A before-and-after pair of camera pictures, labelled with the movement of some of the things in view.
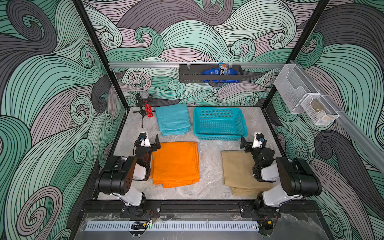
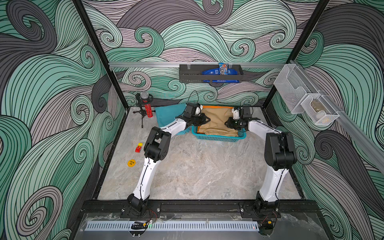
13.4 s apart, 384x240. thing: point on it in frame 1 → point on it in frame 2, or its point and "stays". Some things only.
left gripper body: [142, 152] → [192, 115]
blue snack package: [223, 69] stays
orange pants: [176, 164] → [217, 106]
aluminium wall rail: [232, 65] stays
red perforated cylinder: [148, 107] stays
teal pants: [173, 120] stays
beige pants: [238, 174] → [216, 126]
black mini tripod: [142, 98] stays
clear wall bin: [293, 83] stays
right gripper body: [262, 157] → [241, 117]
